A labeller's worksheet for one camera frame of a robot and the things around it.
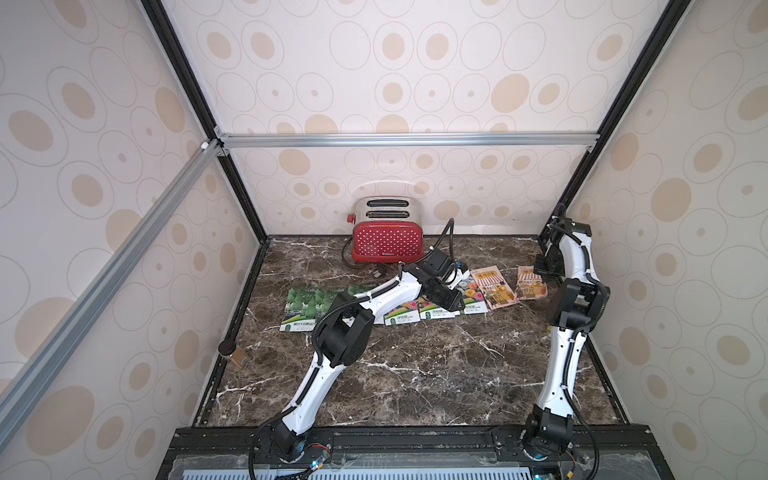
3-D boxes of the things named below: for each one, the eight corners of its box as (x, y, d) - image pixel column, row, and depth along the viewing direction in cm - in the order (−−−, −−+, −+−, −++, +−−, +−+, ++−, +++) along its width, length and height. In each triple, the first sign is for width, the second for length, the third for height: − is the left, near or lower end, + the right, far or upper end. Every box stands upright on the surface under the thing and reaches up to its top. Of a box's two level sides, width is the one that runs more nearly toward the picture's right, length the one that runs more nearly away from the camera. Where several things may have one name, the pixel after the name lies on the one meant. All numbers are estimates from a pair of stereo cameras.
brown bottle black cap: (231, 367, 88) (215, 353, 80) (235, 354, 91) (221, 339, 83) (245, 367, 88) (231, 353, 80) (249, 354, 91) (236, 339, 83)
